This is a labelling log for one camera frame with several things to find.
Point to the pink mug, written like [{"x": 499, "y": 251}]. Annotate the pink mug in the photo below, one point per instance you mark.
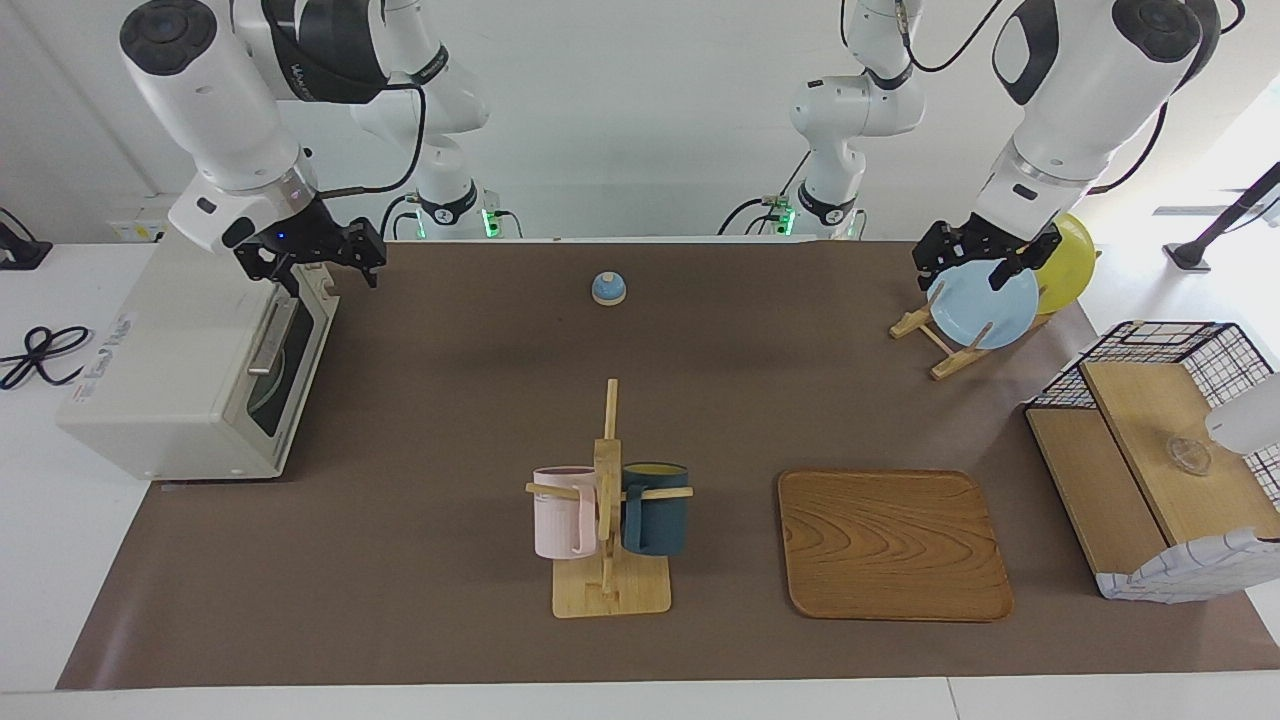
[{"x": 560, "y": 520}]

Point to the glass oven door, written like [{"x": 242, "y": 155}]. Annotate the glass oven door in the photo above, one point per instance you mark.
[{"x": 300, "y": 390}]

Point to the white checked cloth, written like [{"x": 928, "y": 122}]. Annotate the white checked cloth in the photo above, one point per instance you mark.
[{"x": 1190, "y": 570}]

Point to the white wall box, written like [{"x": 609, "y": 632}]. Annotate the white wall box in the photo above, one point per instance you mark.
[{"x": 140, "y": 228}]

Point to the brown table mat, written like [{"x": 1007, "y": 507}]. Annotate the brown table mat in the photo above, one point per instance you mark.
[{"x": 400, "y": 600}]

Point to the dark blue mug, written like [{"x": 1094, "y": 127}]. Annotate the dark blue mug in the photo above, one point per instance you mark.
[{"x": 655, "y": 520}]

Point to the yellow plate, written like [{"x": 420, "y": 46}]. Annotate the yellow plate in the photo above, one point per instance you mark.
[{"x": 1068, "y": 275}]

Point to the black desk object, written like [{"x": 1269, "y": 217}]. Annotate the black desk object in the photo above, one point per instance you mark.
[{"x": 20, "y": 255}]

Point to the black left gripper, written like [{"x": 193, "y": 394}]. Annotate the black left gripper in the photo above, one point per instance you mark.
[{"x": 985, "y": 240}]

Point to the beige toaster oven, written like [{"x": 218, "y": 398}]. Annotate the beige toaster oven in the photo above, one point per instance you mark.
[{"x": 170, "y": 340}]

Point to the small clear glass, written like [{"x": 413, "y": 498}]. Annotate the small clear glass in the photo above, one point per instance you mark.
[{"x": 1190, "y": 457}]

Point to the small blue bowl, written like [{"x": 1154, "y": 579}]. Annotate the small blue bowl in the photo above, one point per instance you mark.
[{"x": 609, "y": 290}]

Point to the wooden mug tree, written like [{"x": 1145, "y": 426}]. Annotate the wooden mug tree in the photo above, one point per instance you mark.
[{"x": 610, "y": 590}]

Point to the brown wooden tray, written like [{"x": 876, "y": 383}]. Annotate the brown wooden tray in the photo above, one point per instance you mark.
[{"x": 890, "y": 540}]

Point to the black stand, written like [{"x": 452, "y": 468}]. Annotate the black stand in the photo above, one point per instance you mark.
[{"x": 1225, "y": 220}]

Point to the light blue plate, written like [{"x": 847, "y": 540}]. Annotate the light blue plate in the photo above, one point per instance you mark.
[{"x": 980, "y": 310}]

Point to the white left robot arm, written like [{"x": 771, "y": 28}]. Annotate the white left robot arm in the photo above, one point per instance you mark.
[{"x": 1080, "y": 100}]

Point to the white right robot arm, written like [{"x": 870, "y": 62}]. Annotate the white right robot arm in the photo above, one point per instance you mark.
[{"x": 210, "y": 110}]

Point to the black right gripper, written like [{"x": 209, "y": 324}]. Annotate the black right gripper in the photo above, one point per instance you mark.
[{"x": 305, "y": 240}]

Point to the wooden plate rack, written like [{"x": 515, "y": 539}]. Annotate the wooden plate rack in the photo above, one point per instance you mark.
[{"x": 950, "y": 362}]

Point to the white rounded device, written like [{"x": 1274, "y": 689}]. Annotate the white rounded device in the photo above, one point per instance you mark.
[{"x": 1250, "y": 415}]

